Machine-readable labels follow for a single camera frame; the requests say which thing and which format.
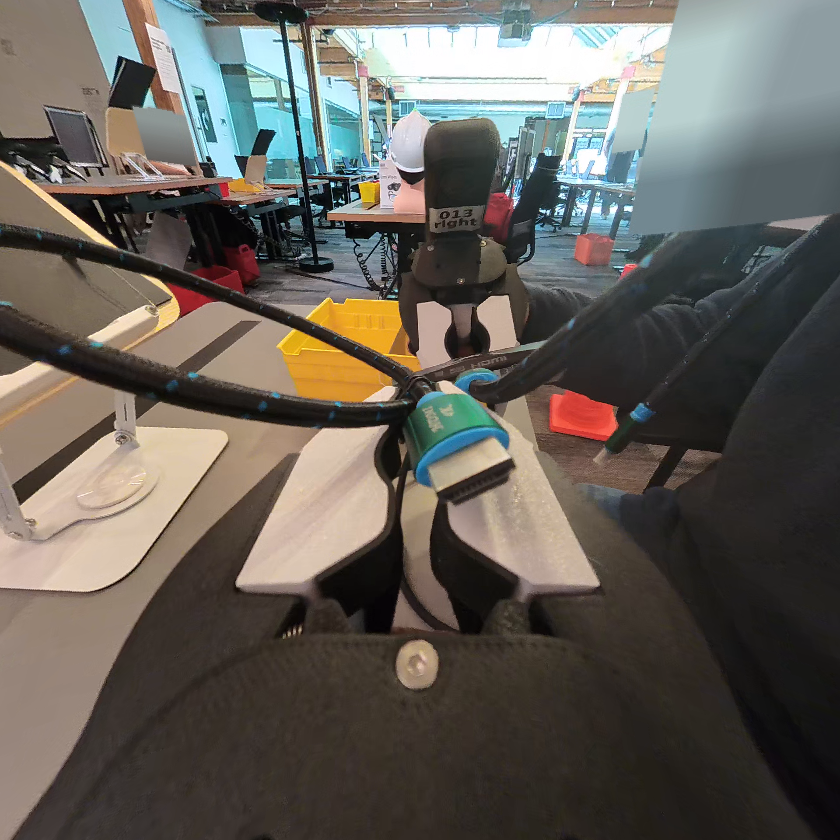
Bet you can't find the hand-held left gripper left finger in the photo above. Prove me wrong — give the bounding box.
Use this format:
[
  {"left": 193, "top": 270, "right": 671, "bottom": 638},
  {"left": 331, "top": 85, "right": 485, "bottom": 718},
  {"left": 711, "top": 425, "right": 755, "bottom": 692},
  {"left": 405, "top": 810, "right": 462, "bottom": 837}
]
[{"left": 235, "top": 387, "right": 403, "bottom": 634}]

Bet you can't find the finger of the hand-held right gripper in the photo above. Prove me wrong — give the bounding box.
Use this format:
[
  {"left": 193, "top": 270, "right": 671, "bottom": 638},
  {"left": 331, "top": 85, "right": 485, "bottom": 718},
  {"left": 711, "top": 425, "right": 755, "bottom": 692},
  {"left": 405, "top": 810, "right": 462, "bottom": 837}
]
[
  {"left": 410, "top": 302, "right": 462, "bottom": 370},
  {"left": 481, "top": 294, "right": 521, "bottom": 353}
]

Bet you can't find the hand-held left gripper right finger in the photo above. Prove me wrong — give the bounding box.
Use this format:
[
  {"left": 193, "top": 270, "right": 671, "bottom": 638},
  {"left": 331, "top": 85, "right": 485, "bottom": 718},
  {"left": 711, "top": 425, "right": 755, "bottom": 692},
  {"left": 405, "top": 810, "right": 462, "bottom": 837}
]
[{"left": 430, "top": 430, "right": 601, "bottom": 634}]

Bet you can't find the person's right forearm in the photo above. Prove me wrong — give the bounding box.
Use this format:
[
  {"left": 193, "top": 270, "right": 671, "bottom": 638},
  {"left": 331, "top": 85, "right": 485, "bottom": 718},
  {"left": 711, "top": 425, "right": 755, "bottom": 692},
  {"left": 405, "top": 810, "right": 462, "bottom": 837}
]
[{"left": 525, "top": 285, "right": 749, "bottom": 395}]

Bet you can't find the mannequin head white hard hat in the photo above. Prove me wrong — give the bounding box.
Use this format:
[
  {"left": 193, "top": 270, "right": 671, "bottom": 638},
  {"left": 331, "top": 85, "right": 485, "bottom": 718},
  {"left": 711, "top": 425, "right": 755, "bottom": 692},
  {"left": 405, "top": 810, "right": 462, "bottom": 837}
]
[{"left": 387, "top": 110, "right": 434, "bottom": 211}]

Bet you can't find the red bag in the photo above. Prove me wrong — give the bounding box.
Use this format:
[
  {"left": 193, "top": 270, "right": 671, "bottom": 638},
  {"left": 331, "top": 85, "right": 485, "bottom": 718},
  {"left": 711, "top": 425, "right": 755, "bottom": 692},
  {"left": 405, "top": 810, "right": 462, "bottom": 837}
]
[{"left": 486, "top": 193, "right": 516, "bottom": 244}]

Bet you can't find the black swivel chair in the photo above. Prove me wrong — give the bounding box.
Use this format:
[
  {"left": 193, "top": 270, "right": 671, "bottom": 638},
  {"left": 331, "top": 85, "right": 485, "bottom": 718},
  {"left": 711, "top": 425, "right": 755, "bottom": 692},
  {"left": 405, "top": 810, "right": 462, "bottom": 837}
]
[{"left": 508, "top": 154, "right": 562, "bottom": 263}]

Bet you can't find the light wooden work desk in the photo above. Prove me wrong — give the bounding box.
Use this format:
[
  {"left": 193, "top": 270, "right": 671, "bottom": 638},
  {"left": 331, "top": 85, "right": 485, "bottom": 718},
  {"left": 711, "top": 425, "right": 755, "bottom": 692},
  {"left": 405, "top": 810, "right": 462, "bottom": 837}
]
[{"left": 327, "top": 200, "right": 427, "bottom": 296}]

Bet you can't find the yellow plastic bin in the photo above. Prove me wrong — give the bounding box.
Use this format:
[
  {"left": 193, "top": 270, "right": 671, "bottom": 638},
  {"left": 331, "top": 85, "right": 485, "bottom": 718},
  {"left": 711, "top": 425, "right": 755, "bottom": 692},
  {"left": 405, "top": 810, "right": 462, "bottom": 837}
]
[{"left": 277, "top": 298, "right": 421, "bottom": 403}]

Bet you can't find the orange traffic cone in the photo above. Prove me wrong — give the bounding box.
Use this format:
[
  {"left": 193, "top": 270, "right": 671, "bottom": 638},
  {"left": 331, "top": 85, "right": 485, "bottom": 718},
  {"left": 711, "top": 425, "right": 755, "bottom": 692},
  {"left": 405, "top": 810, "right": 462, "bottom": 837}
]
[{"left": 550, "top": 390, "right": 619, "bottom": 442}]

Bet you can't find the black floor lamp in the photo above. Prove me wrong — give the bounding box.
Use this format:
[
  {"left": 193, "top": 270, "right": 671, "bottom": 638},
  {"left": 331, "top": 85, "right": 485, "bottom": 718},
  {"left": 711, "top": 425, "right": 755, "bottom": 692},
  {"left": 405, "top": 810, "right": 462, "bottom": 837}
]
[{"left": 252, "top": 0, "right": 336, "bottom": 273}]

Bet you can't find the wooden board stand white base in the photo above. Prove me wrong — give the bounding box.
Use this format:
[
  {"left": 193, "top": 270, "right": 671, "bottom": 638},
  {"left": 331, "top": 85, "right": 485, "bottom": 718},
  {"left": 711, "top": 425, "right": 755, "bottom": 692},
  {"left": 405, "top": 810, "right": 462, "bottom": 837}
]
[{"left": 0, "top": 161, "right": 229, "bottom": 592}]

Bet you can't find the small tilted board stand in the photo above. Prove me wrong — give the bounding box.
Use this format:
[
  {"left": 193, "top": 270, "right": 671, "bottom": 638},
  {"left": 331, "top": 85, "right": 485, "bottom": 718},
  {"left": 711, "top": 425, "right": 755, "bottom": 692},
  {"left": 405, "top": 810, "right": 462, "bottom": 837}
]
[
  {"left": 105, "top": 56, "right": 201, "bottom": 178},
  {"left": 235, "top": 129, "right": 278, "bottom": 191}
]

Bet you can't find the low red basket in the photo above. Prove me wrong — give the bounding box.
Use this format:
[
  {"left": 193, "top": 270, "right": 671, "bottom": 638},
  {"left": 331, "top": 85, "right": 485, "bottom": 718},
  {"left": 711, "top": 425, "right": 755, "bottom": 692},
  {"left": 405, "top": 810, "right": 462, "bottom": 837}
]
[{"left": 172, "top": 266, "right": 245, "bottom": 316}]

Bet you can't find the person's dark sweater torso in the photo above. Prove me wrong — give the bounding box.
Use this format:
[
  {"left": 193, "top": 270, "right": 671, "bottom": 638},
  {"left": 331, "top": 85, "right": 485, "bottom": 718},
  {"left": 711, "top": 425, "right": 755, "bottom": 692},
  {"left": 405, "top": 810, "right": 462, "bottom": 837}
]
[{"left": 617, "top": 217, "right": 840, "bottom": 840}]

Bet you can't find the grey hanging board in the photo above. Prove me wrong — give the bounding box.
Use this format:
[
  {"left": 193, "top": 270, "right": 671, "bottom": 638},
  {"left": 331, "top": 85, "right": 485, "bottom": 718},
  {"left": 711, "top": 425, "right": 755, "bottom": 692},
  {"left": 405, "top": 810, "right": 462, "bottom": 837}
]
[{"left": 144, "top": 213, "right": 193, "bottom": 270}]

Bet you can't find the grey desk monitor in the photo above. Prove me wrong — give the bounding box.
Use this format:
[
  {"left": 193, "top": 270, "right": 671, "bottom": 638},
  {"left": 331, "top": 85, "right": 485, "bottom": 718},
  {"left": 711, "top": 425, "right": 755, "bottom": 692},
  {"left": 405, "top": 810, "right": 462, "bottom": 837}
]
[{"left": 42, "top": 105, "right": 109, "bottom": 170}]

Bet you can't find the red basket with handle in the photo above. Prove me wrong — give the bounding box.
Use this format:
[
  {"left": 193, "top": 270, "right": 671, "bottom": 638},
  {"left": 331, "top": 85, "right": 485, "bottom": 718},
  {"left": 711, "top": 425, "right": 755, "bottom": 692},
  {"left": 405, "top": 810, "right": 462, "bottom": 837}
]
[{"left": 223, "top": 244, "right": 259, "bottom": 284}]

